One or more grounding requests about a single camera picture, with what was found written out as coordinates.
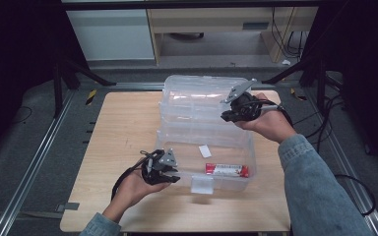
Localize light wooden desk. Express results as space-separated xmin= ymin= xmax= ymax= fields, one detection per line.
xmin=146 ymin=6 xmax=319 ymax=65

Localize thin black floor cable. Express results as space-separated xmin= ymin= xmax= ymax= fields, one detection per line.
xmin=12 ymin=105 xmax=33 ymax=126

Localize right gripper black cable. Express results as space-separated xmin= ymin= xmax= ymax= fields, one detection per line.
xmin=242 ymin=98 xmax=295 ymax=128

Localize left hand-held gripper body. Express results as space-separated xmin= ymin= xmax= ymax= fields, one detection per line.
xmin=140 ymin=148 xmax=179 ymax=186

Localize person's right hand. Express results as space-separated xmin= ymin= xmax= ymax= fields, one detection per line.
xmin=234 ymin=92 xmax=298 ymax=145

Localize small white paper slip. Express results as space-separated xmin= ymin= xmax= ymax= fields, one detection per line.
xmin=198 ymin=144 xmax=213 ymax=159

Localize black floor cable loop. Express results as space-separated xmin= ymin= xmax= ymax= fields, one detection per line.
xmin=334 ymin=173 xmax=377 ymax=217

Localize grey tape piece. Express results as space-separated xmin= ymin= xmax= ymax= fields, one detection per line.
xmin=55 ymin=202 xmax=81 ymax=212

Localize black cables under desk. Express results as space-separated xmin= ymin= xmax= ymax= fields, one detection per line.
xmin=270 ymin=7 xmax=310 ymax=61

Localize black metal stand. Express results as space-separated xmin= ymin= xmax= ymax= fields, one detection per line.
xmin=52 ymin=56 xmax=118 ymax=120
xmin=261 ymin=58 xmax=330 ymax=114

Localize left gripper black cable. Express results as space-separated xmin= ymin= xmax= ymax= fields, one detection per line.
xmin=110 ymin=149 xmax=157 ymax=202

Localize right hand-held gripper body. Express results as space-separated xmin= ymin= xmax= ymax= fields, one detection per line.
xmin=220 ymin=78 xmax=264 ymax=124

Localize clear plastic box lid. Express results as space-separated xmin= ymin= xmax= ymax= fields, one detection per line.
xmin=158 ymin=74 xmax=258 ymax=149

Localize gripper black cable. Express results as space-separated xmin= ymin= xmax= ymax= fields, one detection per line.
xmin=110 ymin=149 xmax=157 ymax=202
xmin=242 ymin=98 xmax=295 ymax=128

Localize yellow and black tape strip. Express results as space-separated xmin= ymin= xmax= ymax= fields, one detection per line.
xmin=85 ymin=88 xmax=98 ymax=106
xmin=289 ymin=87 xmax=308 ymax=101

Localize clear plastic storage box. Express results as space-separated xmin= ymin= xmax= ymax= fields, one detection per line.
xmin=155 ymin=130 xmax=258 ymax=195

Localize person's left hand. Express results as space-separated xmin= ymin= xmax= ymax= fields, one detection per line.
xmin=108 ymin=170 xmax=172 ymax=220

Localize white cabinet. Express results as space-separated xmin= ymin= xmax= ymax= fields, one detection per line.
xmin=66 ymin=8 xmax=156 ymax=62

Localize black floor cable bundle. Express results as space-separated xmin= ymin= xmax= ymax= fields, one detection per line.
xmin=291 ymin=93 xmax=347 ymax=153

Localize red and white packet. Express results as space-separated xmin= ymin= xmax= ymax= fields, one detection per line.
xmin=205 ymin=162 xmax=250 ymax=179

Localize aluminium floor rail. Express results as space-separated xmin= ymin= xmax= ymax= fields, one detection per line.
xmin=307 ymin=88 xmax=378 ymax=236
xmin=0 ymin=88 xmax=77 ymax=236

